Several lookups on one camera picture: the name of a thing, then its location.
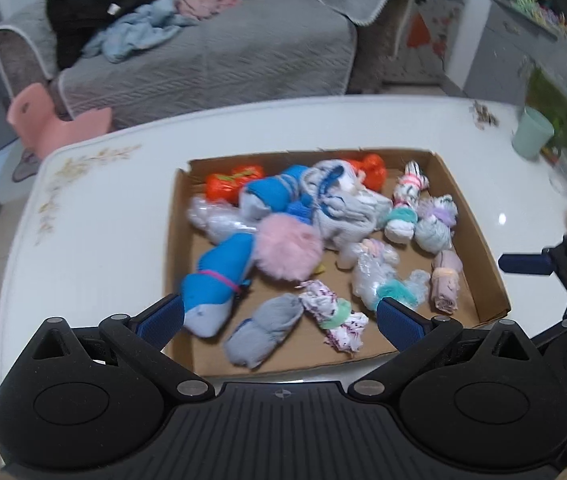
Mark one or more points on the white grey sock bundle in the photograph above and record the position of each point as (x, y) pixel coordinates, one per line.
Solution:
(346, 205)

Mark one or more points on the pile of seed shells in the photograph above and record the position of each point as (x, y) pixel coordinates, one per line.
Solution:
(483, 115)

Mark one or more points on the shallow cardboard box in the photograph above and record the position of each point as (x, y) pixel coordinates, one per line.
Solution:
(308, 355)

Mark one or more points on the black garment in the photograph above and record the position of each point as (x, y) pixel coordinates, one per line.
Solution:
(93, 5)

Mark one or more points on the pale green cup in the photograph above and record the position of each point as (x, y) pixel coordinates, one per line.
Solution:
(532, 135)

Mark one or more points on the pink garment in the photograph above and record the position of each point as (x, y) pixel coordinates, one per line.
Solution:
(203, 5)

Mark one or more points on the pink plastic chair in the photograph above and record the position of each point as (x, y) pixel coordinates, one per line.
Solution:
(48, 125)

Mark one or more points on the white cloth bundle teal band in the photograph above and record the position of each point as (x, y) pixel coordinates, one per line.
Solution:
(401, 225)

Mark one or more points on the white fridge with figure print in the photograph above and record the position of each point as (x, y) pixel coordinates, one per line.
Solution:
(431, 25)

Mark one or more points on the blue white sock bundle pink band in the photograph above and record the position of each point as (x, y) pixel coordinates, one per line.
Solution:
(218, 270)

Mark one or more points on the grey quilted sofa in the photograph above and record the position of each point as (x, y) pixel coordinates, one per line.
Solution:
(243, 60)

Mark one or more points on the grey cabinet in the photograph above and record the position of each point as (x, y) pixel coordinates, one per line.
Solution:
(523, 45)

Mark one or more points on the grey pink slipper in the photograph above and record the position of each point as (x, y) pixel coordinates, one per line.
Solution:
(27, 165)

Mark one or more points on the clear plastic bundle teal tie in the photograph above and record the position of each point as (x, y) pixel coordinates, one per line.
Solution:
(376, 270)

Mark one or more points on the pink fluffy pompom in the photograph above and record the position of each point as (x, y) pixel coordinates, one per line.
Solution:
(288, 245)

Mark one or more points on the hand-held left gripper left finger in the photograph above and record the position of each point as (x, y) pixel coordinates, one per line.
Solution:
(161, 317)

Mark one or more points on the clear plastic wrap bundle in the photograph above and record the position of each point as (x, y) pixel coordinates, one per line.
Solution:
(213, 217)

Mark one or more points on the white floral cloth bundle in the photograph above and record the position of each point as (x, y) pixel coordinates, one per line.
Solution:
(343, 330)

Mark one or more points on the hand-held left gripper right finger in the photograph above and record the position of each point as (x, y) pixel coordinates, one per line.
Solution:
(398, 322)

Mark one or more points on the grey cloth bundle purple frill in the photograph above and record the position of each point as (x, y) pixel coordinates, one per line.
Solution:
(436, 227)

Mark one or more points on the orange plastic bundle green tie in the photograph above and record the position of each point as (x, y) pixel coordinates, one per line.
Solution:
(223, 187)

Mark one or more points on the mauve sock bundle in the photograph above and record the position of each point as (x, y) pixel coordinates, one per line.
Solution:
(447, 280)

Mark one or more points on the white green cloth bundle pink band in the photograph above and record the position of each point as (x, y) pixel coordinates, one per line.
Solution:
(410, 185)

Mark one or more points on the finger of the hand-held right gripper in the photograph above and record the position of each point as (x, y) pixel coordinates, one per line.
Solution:
(523, 263)

